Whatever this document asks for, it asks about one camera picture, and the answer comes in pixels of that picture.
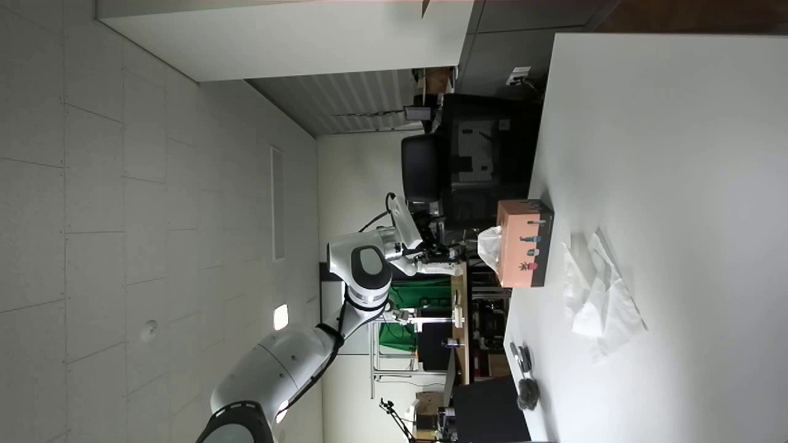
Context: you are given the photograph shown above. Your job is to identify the cardboard boxes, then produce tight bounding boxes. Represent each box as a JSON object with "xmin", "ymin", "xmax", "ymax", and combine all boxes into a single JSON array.
[{"xmin": 414, "ymin": 67, "xmax": 455, "ymax": 95}]

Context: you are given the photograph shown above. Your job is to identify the loose white tissues pile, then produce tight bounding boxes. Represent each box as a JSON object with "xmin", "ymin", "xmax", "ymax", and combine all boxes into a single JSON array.
[{"xmin": 563, "ymin": 230, "xmax": 647, "ymax": 359}]

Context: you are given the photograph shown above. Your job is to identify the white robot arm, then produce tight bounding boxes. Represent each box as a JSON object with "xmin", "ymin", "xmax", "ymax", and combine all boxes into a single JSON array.
[{"xmin": 195, "ymin": 191, "xmax": 463, "ymax": 443}]

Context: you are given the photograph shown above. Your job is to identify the black office chair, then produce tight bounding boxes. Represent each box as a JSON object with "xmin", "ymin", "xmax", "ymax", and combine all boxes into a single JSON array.
[{"xmin": 402, "ymin": 92, "xmax": 540, "ymax": 229}]

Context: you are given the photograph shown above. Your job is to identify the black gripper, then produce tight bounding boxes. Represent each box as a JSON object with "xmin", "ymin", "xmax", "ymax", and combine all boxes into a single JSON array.
[{"xmin": 405, "ymin": 213, "xmax": 463, "ymax": 275}]

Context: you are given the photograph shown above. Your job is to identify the pink tissue box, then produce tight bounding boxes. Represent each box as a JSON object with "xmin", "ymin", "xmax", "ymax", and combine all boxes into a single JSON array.
[{"xmin": 498, "ymin": 200, "xmax": 554, "ymax": 287}]

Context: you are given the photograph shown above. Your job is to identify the white tissue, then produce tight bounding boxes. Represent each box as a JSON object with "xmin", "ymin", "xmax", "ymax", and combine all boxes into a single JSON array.
[{"xmin": 478, "ymin": 227, "xmax": 502, "ymax": 268}]

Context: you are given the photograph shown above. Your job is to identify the green crate on shelf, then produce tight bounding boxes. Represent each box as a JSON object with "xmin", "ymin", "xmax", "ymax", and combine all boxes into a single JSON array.
[{"xmin": 377, "ymin": 278, "xmax": 450, "ymax": 352}]

